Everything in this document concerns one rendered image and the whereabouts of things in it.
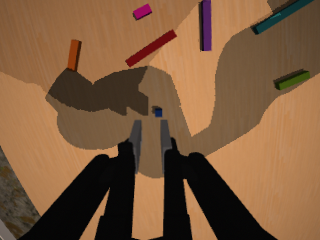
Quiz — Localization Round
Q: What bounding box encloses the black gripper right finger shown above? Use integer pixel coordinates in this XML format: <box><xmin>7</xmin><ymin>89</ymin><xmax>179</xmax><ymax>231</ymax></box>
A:
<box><xmin>161</xmin><ymin>120</ymin><xmax>278</xmax><ymax>240</ymax></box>

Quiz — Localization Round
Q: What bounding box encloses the dark red rod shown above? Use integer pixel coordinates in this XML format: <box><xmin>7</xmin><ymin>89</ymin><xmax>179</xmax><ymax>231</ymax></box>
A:
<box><xmin>126</xmin><ymin>29</ymin><xmax>177</xmax><ymax>67</ymax></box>

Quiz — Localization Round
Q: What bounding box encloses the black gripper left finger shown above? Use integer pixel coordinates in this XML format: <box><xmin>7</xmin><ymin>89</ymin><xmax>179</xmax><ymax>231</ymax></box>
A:
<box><xmin>17</xmin><ymin>120</ymin><xmax>142</xmax><ymax>240</ymax></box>

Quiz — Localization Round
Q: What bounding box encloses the orange rod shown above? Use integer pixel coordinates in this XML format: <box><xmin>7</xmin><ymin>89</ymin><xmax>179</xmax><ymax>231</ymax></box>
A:
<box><xmin>67</xmin><ymin>39</ymin><xmax>82</xmax><ymax>72</ymax></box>

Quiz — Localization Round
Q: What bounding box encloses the turquoise rod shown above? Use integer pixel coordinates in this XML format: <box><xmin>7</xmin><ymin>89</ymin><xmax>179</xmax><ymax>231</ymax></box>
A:
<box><xmin>252</xmin><ymin>0</ymin><xmax>314</xmax><ymax>35</ymax></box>

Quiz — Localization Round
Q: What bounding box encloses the lime green rod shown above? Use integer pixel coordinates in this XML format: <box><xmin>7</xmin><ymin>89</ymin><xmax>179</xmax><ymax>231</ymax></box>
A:
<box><xmin>275</xmin><ymin>70</ymin><xmax>310</xmax><ymax>90</ymax></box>

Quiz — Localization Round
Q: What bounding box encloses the purple rod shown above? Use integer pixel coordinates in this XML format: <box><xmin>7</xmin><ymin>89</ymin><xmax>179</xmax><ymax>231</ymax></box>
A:
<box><xmin>201</xmin><ymin>0</ymin><xmax>212</xmax><ymax>51</ymax></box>

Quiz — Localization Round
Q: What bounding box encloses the short magenta block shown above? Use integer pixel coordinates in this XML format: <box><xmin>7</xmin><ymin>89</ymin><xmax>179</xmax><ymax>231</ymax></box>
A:
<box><xmin>133</xmin><ymin>4</ymin><xmax>152</xmax><ymax>20</ymax></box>

